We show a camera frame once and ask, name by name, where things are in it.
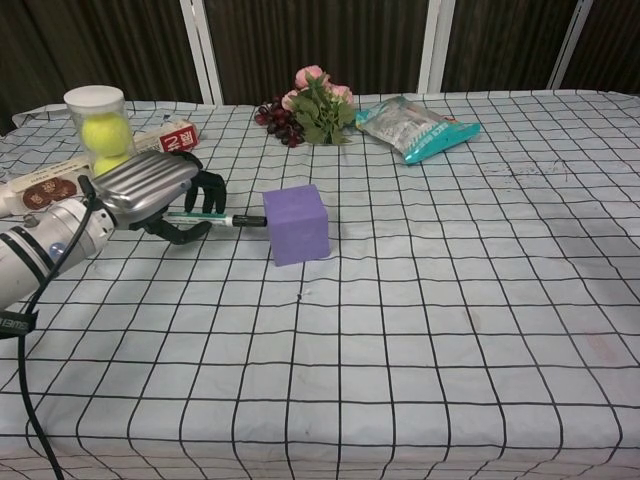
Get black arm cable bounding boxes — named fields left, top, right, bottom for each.
left=14, top=174, right=99, bottom=480

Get green white marker pen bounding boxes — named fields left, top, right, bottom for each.
left=165, top=210, right=267, bottom=229

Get clear tennis ball tube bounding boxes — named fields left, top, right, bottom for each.
left=63, top=85, right=136, bottom=178

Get pink artificial flower bouquet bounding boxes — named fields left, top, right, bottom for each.
left=280, top=65, right=358, bottom=147

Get black strap on arm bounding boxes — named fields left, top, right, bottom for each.
left=0, top=308, right=41, bottom=342

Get purple foam cube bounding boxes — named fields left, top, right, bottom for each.
left=261, top=183, right=331, bottom=268

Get white red toothpaste box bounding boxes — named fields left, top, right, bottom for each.
left=0, top=124, right=202, bottom=217

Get white partition frame post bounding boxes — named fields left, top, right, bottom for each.
left=416, top=0, right=457, bottom=96
left=546, top=0, right=599, bottom=92
left=179, top=0, right=224, bottom=105

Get white black checkered tablecloth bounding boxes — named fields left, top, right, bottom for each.
left=0, top=89, right=640, bottom=480

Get yellow tennis ball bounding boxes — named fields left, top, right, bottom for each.
left=92, top=153, right=129, bottom=177
left=81, top=114, right=134, bottom=157

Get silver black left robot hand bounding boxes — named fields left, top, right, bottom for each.
left=81, top=149, right=227, bottom=247

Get teal clear snack bag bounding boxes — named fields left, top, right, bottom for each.
left=354, top=95, right=482, bottom=167

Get dark red plastic grapes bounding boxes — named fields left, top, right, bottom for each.
left=254, top=97, right=306, bottom=148

